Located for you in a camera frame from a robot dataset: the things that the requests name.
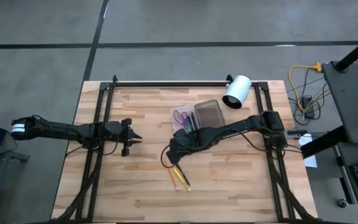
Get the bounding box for black aluminium table frame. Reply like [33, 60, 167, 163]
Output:
[53, 74, 318, 223]

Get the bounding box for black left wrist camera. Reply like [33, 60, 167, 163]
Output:
[104, 121, 122, 136]

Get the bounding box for black pen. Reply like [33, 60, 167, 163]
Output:
[175, 163, 191, 187]
[190, 111, 199, 131]

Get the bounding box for clear plastic pencil case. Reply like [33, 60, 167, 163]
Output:
[193, 99, 227, 129]

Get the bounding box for yellow power cable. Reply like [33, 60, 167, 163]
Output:
[288, 62, 323, 101]

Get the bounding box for black desk leg beam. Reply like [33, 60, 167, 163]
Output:
[300, 125, 349, 159]

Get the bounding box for black slanted pole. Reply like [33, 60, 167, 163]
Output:
[334, 30, 358, 73]

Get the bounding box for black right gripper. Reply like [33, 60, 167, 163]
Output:
[166, 128, 199, 167]

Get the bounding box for yellow highlighter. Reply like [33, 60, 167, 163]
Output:
[173, 167, 192, 193]

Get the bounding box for dark grey keyboard desk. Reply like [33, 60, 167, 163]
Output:
[336, 141, 358, 223]

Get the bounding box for white paper sheet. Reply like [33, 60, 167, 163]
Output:
[298, 133, 318, 169]

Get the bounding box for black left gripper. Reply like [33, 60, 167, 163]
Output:
[103, 117, 144, 157]

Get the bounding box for black power adapter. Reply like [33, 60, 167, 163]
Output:
[301, 96, 316, 119]

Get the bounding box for grey desk top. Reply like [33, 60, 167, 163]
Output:
[321, 60, 358, 144]

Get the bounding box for purple handled scissors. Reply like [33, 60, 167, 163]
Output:
[172, 108, 190, 132]

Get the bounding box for orange pencil with eraser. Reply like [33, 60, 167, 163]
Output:
[167, 167, 180, 193]

